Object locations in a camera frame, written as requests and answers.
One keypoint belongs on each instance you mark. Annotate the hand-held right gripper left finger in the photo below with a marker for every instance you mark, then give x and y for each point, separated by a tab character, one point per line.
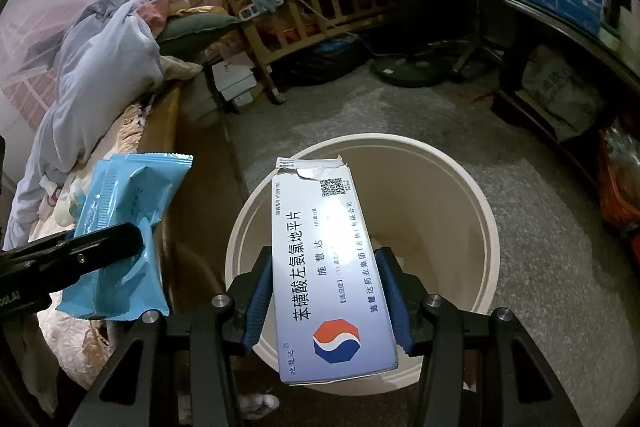
260	302

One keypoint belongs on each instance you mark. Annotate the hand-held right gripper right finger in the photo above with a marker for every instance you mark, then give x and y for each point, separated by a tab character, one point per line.
395	302

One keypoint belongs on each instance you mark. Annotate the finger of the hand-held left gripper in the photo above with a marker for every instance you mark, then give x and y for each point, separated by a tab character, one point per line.
110	244

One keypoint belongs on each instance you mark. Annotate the blue plastic packet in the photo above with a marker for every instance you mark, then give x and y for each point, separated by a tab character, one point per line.
125	187

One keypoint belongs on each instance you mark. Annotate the white blue medicine box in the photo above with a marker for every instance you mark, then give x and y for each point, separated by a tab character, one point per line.
325	257

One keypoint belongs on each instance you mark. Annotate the cream plastic bucket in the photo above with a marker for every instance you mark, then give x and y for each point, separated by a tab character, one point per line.
440	227

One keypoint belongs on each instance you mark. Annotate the cream turtle toy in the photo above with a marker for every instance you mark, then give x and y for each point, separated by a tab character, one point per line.
67	212

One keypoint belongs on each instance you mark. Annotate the lavender quilt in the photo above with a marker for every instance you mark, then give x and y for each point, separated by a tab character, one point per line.
100	72

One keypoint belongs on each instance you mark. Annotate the white shoebox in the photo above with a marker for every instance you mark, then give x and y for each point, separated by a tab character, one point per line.
240	102
232	74

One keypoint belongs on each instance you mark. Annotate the green pillow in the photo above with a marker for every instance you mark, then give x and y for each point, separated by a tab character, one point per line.
200	27

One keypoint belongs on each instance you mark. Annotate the black plastic bag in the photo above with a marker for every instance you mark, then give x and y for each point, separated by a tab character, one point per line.
330	59

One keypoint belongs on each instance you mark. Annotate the orange plastic bag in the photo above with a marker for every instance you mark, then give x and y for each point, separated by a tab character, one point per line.
620	177

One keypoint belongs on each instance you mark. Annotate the grey woven sack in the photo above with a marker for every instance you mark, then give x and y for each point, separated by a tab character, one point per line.
560	92

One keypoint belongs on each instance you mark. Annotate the dark wooden shelf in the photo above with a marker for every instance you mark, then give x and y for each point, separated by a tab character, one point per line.
510	57

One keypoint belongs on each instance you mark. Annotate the wooden bed frame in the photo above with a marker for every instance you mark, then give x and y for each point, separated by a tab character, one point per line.
200	167

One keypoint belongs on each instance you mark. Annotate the black pedestal fan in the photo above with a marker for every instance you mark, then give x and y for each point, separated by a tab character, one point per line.
410	72

